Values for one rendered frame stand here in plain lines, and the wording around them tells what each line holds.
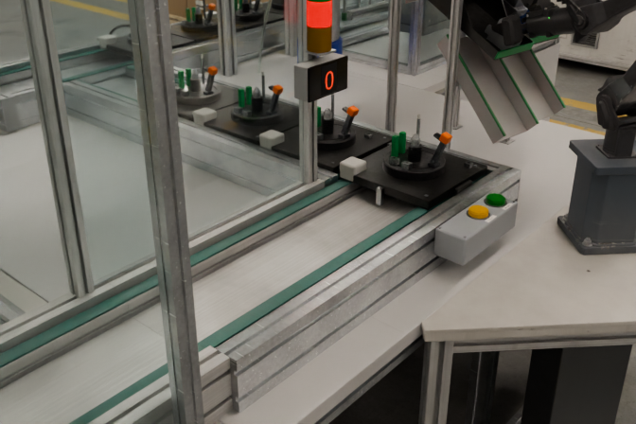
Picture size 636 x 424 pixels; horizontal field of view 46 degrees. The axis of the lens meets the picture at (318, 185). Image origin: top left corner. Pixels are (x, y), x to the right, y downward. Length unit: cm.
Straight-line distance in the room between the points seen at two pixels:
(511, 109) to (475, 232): 52
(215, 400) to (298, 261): 38
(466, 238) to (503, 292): 13
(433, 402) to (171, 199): 80
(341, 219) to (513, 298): 39
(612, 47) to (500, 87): 395
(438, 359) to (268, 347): 40
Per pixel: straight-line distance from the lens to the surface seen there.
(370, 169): 168
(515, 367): 271
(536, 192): 190
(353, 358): 129
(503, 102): 191
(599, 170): 158
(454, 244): 147
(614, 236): 168
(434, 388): 148
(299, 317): 121
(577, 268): 161
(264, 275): 140
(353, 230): 154
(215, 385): 115
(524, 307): 146
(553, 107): 204
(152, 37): 81
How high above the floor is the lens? 167
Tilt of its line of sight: 26 degrees down
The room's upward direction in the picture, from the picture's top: straight up
